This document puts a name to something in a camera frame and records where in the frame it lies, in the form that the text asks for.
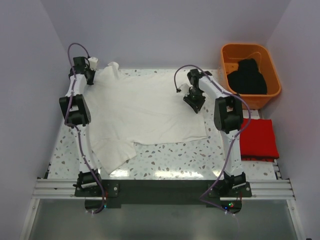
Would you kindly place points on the black garment in bin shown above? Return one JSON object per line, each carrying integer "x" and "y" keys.
{"x": 247, "y": 79}

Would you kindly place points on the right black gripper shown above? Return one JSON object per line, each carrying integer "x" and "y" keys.
{"x": 196, "y": 105}

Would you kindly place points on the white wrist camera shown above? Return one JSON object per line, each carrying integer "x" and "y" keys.
{"x": 183, "y": 89}
{"x": 93, "y": 63}

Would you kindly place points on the orange plastic bin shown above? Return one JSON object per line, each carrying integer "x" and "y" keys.
{"x": 232, "y": 53}

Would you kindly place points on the white t shirt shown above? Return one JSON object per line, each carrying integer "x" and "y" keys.
{"x": 144, "y": 109}

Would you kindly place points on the folded red t shirt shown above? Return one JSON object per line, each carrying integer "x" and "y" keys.
{"x": 257, "y": 141}

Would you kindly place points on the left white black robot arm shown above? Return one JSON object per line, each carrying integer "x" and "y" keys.
{"x": 77, "y": 117}

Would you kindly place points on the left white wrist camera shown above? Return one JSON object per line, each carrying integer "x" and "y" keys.
{"x": 93, "y": 63}

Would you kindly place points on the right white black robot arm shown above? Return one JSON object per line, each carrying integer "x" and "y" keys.
{"x": 228, "y": 119}

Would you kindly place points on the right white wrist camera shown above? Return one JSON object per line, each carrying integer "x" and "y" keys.
{"x": 183, "y": 89}

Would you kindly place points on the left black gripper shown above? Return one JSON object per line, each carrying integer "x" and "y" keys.
{"x": 90, "y": 82}

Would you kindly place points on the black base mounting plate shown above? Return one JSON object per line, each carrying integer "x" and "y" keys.
{"x": 165, "y": 192}

